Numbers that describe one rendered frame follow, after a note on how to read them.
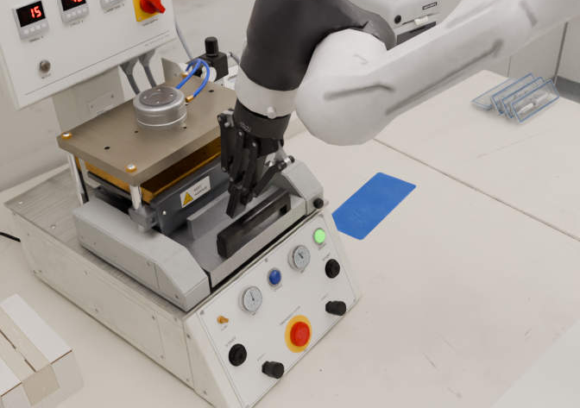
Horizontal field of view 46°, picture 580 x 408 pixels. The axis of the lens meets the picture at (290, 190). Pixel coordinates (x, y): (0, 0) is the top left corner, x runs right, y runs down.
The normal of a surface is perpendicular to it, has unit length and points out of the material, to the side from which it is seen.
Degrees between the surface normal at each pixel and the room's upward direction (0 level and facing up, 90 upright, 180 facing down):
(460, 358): 0
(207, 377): 90
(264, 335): 65
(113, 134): 0
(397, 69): 73
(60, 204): 0
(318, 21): 108
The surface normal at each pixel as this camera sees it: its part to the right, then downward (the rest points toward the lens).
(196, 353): -0.63, 0.47
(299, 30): 0.15, 0.73
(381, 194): -0.04, -0.81
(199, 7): 0.67, 0.41
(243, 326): 0.69, -0.03
